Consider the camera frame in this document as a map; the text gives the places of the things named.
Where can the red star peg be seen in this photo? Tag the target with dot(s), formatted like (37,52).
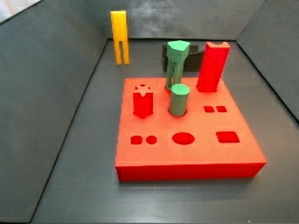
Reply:
(143,101)

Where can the green cylinder peg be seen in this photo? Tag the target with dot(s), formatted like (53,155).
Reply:
(179,98)

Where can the yellow two-pronged peg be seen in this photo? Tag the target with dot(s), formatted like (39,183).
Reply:
(120,35)

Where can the black curved bracket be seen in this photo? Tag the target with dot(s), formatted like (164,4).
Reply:
(192,62)

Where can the red peg board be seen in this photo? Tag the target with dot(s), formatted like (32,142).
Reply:
(207,144)

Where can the tall red square peg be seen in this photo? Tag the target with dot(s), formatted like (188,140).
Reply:
(211,68)

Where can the green pentagon-top peg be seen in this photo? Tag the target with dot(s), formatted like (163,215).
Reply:
(176,55)

